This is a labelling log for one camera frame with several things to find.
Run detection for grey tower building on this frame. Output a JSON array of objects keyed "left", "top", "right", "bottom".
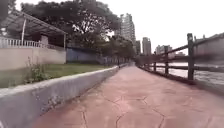
[{"left": 141, "top": 36, "right": 153, "bottom": 56}]

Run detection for tall pale tower building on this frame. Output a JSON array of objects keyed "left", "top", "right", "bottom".
[{"left": 117, "top": 13, "right": 138, "bottom": 45}]

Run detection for red stamped path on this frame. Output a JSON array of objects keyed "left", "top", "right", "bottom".
[{"left": 29, "top": 64, "right": 224, "bottom": 128}]

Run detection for grass strip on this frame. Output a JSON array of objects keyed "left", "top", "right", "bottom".
[{"left": 0, "top": 62, "right": 115, "bottom": 90}]

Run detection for low distant buildings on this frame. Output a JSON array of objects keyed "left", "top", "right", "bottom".
[{"left": 154, "top": 44, "right": 186, "bottom": 57}]

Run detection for group of dense trees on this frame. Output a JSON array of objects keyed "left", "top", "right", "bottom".
[{"left": 19, "top": 0, "right": 136, "bottom": 62}]

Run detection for weedy bush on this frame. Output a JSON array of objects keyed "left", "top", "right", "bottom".
[{"left": 22, "top": 57, "right": 52, "bottom": 85}]

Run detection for dark wooden fence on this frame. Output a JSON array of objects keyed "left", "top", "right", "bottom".
[{"left": 134, "top": 32, "right": 224, "bottom": 83}]

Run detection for shelter with sloped roof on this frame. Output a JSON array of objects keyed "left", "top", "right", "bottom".
[{"left": 0, "top": 9, "right": 68, "bottom": 51}]

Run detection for white railing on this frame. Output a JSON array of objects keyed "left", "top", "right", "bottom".
[{"left": 0, "top": 36, "right": 48, "bottom": 50}]

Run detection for blue wall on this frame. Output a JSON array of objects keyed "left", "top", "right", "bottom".
[{"left": 65, "top": 46, "right": 130, "bottom": 66}]

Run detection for low concrete wall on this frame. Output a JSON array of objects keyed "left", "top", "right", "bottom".
[{"left": 0, "top": 62, "right": 130, "bottom": 128}]

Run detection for pale boundary wall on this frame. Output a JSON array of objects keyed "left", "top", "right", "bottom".
[{"left": 0, "top": 46, "right": 68, "bottom": 72}]

